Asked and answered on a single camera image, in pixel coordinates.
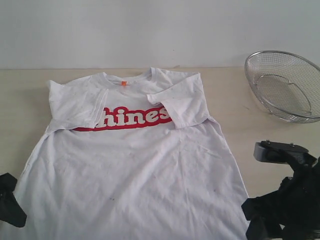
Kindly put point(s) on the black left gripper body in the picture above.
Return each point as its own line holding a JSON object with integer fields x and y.
{"x": 7, "y": 184}

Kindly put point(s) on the metal wire mesh basket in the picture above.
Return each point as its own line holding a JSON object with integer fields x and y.
{"x": 286, "y": 84}

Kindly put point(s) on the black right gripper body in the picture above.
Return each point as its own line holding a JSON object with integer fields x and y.
{"x": 293, "y": 210}

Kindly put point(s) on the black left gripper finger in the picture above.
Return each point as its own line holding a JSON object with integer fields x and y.
{"x": 10, "y": 210}

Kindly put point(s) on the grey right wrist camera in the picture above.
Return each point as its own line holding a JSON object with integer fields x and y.
{"x": 267, "y": 151}

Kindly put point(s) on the white t-shirt red logo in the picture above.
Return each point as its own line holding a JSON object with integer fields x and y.
{"x": 133, "y": 158}

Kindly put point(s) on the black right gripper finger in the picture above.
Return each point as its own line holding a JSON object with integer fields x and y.
{"x": 258, "y": 229}

